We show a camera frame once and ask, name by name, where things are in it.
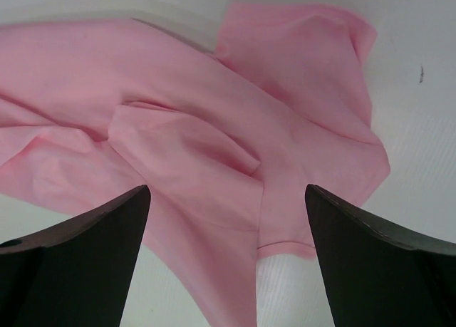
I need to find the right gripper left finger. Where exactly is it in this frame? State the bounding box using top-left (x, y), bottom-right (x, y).
top-left (1, 185), bottom-right (151, 327)

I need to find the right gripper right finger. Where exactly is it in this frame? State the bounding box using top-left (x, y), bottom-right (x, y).
top-left (305, 185), bottom-right (455, 327)

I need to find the pink t-shirt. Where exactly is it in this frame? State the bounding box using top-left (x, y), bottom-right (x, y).
top-left (1, 3), bottom-right (390, 326)

